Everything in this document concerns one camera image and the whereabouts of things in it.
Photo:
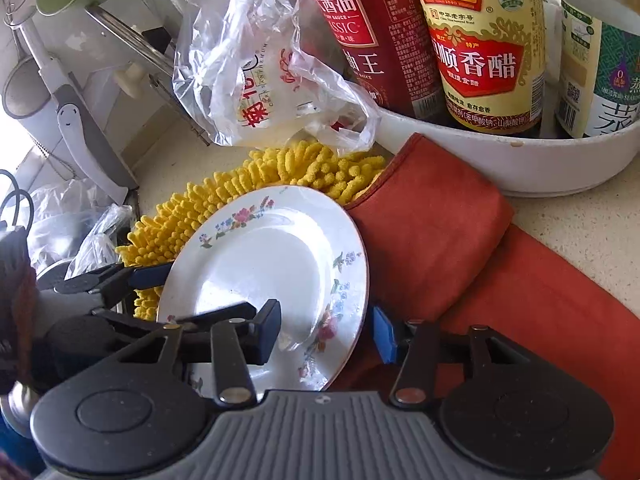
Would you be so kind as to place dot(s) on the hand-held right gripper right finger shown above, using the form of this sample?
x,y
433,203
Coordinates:
x,y
385,335

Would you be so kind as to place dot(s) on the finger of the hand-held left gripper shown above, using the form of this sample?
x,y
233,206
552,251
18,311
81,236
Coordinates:
x,y
150,275
215,312

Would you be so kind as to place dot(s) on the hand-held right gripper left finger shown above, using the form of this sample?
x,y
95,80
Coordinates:
x,y
267,330

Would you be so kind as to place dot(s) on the floral white plate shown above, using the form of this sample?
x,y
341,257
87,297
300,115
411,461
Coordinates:
x,y
260,260

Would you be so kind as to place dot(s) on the yellow chenille mat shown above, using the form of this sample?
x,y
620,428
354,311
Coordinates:
x,y
200,210

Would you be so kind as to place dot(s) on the crumpled clear plastic bag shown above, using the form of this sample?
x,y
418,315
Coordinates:
x,y
70,210

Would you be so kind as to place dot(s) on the orange cloth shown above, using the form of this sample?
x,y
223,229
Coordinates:
x,y
435,230

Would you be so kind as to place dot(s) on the cream lid knob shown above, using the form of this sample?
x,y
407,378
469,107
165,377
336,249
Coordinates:
x,y
131,81

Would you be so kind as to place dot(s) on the white round condiment rack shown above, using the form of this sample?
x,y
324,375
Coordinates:
x,y
500,160

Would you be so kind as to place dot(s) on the metal strainer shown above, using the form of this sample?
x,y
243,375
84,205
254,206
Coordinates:
x,y
20,92

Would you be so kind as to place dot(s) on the clear printed plastic bag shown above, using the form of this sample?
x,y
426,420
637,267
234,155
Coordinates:
x,y
225,60

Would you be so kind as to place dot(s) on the red label soy sauce bottle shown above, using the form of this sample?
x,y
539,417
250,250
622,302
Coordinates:
x,y
370,60

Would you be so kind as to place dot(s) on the yellow label vinegar bottle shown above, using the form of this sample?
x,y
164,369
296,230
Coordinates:
x,y
480,60

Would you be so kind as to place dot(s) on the clear bottle with green label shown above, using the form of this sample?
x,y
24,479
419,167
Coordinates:
x,y
600,85

